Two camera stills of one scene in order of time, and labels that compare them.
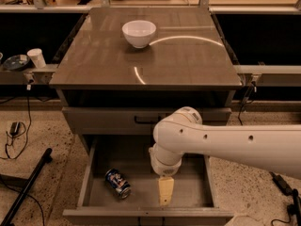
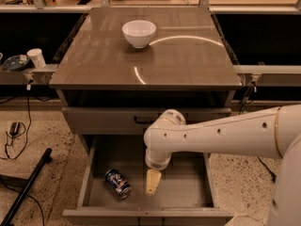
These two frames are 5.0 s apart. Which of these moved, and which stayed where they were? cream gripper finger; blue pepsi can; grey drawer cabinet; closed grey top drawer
Moved: cream gripper finger
Stayed: closed grey top drawer; blue pepsi can; grey drawer cabinet
